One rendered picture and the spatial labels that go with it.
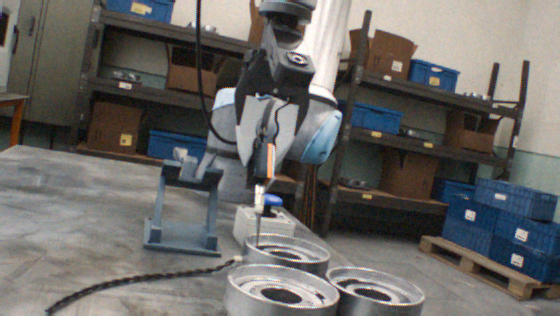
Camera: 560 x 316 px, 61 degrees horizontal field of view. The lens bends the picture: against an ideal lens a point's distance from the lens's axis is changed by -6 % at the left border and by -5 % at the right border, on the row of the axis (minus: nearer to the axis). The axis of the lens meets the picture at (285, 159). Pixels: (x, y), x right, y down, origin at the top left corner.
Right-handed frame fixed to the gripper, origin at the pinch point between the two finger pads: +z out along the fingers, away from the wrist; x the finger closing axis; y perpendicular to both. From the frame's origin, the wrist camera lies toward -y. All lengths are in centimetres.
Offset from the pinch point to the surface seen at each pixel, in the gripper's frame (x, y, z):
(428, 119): -261, 398, -28
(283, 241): -4.4, -2.6, 9.7
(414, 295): -15.1, -18.0, 9.8
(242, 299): 4.7, -23.1, 9.6
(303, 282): -2.9, -16.5, 9.9
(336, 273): -7.5, -13.8, 9.5
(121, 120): 37, 332, 24
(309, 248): -7.4, -4.5, 9.7
